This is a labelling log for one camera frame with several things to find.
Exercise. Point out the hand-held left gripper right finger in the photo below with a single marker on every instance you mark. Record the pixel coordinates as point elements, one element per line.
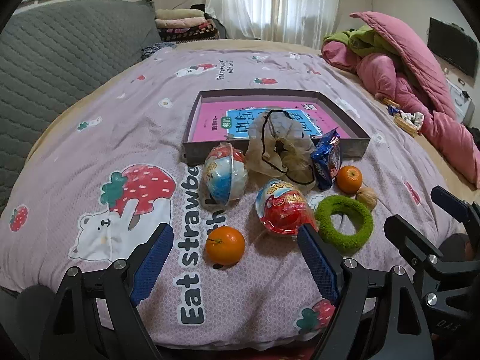
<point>318,266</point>

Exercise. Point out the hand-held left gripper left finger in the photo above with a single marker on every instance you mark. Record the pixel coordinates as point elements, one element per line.
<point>153,266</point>

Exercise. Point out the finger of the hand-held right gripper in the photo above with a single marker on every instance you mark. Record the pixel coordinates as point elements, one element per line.
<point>450,202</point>
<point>403,232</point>

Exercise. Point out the walnut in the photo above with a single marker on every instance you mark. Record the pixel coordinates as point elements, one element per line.
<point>366,197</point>

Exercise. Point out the red toy egg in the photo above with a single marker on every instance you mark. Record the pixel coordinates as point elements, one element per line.
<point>285,210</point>

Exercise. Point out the large orange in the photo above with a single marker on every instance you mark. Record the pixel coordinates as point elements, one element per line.
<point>225,245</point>

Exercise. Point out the small orange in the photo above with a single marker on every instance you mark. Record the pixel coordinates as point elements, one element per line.
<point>349,179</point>

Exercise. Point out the shallow purple cardboard box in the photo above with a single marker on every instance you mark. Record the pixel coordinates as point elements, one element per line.
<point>348,146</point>

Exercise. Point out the blue snack packet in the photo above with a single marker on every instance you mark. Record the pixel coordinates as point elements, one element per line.
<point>327,161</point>

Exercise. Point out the blue and white toy egg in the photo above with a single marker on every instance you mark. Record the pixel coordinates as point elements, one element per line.
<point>225,176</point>

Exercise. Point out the beige bed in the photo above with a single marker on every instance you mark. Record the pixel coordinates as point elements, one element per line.
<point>442,161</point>

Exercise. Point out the long biscuit packet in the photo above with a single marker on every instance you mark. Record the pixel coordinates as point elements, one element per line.
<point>405,125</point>

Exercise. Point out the white patterned scrunchie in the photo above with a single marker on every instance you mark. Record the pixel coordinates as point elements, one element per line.
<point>412,117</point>

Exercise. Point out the white cabinet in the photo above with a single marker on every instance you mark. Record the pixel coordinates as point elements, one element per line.
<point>461,101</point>

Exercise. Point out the blue candy wrapper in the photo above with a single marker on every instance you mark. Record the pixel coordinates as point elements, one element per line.
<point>394,109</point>

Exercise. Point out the small biscuit packet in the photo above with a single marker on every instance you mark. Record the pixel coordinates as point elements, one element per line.
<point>392,102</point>

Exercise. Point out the pink quilt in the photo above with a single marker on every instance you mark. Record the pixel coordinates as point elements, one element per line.
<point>408,56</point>

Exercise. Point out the black television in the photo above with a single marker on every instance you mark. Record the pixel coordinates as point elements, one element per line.
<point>453,45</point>

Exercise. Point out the pink book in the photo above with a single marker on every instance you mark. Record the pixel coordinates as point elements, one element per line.
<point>213,120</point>

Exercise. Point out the green blanket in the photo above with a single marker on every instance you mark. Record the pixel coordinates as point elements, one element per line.
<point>356,43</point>

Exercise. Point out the dark floral cloth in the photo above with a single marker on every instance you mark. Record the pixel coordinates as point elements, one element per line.
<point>157,49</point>

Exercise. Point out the grey quilted headboard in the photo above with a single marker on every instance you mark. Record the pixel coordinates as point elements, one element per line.
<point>56,63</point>

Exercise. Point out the dark patterned folded blanket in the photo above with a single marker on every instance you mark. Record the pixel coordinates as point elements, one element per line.
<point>191,33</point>

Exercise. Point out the pink folded blanket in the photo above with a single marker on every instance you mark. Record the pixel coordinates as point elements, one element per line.
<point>178,22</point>

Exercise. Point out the beige folded blanket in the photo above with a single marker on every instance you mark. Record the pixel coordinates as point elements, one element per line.
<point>178,13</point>

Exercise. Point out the white sheer curtain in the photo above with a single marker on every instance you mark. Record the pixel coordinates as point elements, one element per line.
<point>277,7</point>

